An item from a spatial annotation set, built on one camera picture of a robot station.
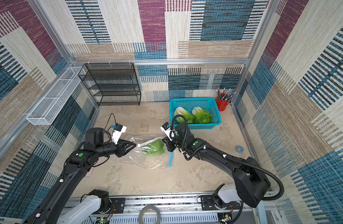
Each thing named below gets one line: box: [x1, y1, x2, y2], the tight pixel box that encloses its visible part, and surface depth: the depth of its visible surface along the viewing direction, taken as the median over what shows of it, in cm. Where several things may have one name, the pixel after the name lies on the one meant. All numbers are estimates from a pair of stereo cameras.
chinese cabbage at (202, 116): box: [192, 106, 213, 124], surface depth 102 cm
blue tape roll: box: [234, 144, 245, 154], surface depth 95 cm
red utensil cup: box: [216, 97, 230, 112], surface depth 110 cm
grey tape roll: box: [138, 204, 162, 224], surface depth 71 cm
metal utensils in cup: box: [215, 87, 237, 102], surface depth 111 cm
